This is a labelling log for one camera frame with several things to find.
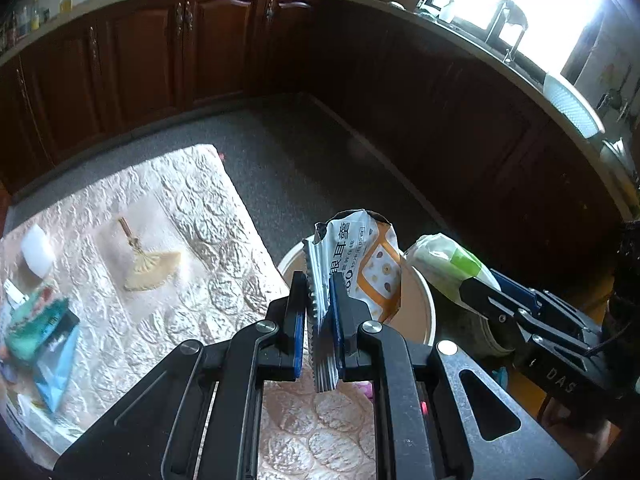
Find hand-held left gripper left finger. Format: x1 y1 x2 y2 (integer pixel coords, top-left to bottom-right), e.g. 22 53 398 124
52 271 307 480

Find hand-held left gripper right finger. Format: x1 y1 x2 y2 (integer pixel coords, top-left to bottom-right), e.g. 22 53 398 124
327 271 581 480

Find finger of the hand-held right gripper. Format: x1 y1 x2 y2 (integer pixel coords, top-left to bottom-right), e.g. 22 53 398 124
487 268 601 341
460 277 543 348

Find green white wipes packet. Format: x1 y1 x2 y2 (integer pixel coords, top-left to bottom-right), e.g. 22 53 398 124
404 233 501 306

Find white plastic bin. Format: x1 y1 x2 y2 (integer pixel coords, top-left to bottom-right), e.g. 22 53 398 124
276 236 438 348

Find white orange snack bag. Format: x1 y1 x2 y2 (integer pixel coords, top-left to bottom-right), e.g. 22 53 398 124
301 208 405 393

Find blue snack packet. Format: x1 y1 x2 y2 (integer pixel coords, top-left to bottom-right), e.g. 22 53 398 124
32 310 81 411

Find white plastic bag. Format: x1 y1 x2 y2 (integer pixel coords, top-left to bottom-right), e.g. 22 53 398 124
0 385 86 456

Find teal snack packet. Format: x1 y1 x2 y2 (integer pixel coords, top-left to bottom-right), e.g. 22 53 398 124
5 285 71 366

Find white small bottle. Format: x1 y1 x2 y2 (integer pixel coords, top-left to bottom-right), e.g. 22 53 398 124
2 280 31 311

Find cream quilted table cover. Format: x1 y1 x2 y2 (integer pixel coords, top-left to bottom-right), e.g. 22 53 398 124
0 144 381 480

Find stack of white bowls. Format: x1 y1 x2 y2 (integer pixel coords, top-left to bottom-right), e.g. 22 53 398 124
600 137 640 177

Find white plastic colander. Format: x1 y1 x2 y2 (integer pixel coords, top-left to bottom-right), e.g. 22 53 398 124
542 72 606 138

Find metal sink faucet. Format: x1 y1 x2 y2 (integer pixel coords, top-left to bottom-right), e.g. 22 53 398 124
487 0 529 66

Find brown wooden base cabinets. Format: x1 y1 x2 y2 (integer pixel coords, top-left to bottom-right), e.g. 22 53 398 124
0 0 640 281

